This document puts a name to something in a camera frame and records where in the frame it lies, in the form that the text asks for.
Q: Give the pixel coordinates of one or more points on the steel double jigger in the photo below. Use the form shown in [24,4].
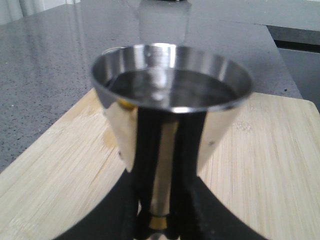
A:
[168,107]

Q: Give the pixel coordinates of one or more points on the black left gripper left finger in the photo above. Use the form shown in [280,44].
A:
[112,219]

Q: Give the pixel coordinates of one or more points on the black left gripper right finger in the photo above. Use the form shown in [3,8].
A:
[199,215]

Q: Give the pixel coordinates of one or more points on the wooden cutting board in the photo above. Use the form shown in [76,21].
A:
[266,170]

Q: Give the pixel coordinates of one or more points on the glass beaker with liquid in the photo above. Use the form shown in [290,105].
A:
[113,49]

